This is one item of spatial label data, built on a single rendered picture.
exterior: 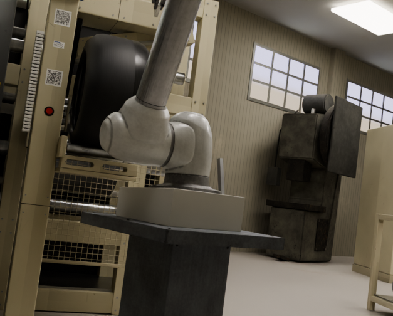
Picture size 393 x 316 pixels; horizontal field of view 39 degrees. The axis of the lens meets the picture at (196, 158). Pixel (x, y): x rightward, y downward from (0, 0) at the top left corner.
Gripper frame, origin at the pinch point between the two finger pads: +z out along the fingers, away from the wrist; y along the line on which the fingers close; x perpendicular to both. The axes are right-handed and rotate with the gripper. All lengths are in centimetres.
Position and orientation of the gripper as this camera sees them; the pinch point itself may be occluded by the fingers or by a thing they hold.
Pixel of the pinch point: (157, 9)
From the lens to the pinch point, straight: 248.5
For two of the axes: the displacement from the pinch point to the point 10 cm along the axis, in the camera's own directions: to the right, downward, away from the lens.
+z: -2.8, 5.0, 8.2
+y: 9.5, 0.2, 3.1
